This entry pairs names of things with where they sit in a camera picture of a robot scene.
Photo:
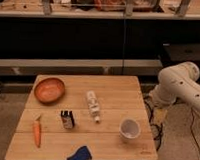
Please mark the orange wooden bowl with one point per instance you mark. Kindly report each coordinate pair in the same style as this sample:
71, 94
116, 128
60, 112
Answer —
49, 90

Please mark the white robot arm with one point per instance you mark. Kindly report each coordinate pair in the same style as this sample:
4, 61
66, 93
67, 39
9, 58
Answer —
178, 81

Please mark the red object on shelf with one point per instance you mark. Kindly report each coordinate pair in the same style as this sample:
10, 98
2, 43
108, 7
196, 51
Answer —
109, 5

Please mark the white plastic bottle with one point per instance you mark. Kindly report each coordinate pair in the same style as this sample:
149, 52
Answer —
93, 106

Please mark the orange carrot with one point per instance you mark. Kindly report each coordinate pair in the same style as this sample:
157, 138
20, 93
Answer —
37, 131

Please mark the blue cloth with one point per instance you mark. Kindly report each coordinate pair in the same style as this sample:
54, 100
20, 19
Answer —
82, 153

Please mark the black box on shelf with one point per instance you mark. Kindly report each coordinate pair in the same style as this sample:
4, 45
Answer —
178, 53

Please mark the white paper cup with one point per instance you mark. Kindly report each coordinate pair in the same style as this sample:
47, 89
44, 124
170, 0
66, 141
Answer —
129, 129

